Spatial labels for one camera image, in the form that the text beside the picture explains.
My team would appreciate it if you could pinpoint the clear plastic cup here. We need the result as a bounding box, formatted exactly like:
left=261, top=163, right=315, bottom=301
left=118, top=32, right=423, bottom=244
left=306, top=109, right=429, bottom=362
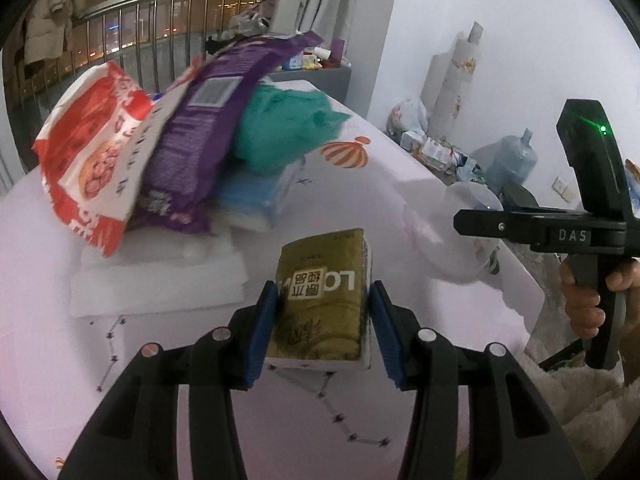
left=396, top=180, right=502, bottom=282

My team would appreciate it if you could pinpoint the blue detergent bottle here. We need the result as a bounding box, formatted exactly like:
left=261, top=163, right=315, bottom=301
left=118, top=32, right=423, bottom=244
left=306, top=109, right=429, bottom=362
left=282, top=53, right=304, bottom=70

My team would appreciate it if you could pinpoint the large water jug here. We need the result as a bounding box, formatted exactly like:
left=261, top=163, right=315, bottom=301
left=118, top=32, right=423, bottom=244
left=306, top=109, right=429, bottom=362
left=485, top=129, right=538, bottom=195

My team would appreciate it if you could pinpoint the grey cabinet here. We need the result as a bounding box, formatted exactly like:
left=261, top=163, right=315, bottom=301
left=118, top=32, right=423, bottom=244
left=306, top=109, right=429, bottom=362
left=269, top=66, right=352, bottom=103

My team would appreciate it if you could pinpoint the rolled wallpaper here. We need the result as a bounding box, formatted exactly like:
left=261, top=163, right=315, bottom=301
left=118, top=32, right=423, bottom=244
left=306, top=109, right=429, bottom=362
left=421, top=22, right=484, bottom=141

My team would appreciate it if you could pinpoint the purple yellow noodle snack bag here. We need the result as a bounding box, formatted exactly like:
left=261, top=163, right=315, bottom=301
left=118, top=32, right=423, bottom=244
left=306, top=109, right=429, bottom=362
left=137, top=32, right=322, bottom=234

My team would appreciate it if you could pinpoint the purple cup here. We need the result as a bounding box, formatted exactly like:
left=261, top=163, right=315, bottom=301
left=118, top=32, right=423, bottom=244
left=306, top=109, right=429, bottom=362
left=329, top=38, right=345, bottom=65

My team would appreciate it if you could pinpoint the gold drink carton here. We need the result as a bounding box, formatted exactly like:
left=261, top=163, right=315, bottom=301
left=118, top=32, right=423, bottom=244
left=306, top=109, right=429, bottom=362
left=267, top=228, right=372, bottom=372

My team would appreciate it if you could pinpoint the beige hanging coat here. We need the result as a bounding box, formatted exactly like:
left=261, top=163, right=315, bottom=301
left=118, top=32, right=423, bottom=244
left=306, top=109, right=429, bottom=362
left=24, top=0, right=86, bottom=65

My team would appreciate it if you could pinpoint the black rice cooker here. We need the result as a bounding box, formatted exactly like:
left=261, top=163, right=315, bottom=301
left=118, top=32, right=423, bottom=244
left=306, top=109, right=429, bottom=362
left=500, top=181, right=539, bottom=211

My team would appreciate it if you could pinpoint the person's right hand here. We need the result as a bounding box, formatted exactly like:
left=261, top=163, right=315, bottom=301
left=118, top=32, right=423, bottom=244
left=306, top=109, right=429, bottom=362
left=558, top=257, right=640, bottom=340

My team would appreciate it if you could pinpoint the metal balcony railing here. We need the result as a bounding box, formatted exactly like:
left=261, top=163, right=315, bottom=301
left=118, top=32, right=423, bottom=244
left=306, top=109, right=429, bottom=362
left=2, top=0, right=260, bottom=171

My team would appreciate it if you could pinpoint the red white snack bag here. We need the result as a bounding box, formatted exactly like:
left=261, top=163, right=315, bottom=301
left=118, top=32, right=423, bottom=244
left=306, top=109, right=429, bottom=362
left=32, top=62, right=198, bottom=257

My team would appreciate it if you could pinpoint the floor trash pile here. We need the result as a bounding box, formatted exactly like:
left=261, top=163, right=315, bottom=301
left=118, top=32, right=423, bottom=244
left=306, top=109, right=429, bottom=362
left=385, top=96, right=486, bottom=185

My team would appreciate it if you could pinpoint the teal mesh cloth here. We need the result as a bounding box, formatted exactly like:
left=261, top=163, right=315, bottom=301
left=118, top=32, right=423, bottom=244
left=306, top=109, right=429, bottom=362
left=232, top=84, right=350, bottom=176

